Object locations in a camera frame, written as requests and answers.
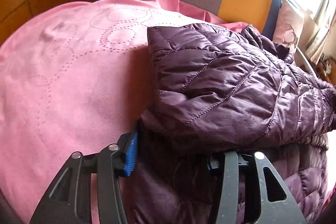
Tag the middle pink curtain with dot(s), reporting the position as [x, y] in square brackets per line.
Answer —
[324, 20]

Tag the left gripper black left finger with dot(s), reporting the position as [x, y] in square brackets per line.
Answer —
[68, 197]

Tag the pink bed cover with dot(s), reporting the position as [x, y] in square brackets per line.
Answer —
[76, 77]

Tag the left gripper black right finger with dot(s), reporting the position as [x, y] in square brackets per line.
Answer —
[267, 198]

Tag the wooden bedside shelf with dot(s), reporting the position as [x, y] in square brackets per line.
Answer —
[326, 68]

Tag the pink floral pillow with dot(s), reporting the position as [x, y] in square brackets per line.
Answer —
[289, 26]

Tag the purple quilted down jacket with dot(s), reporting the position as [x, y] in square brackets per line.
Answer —
[219, 90]

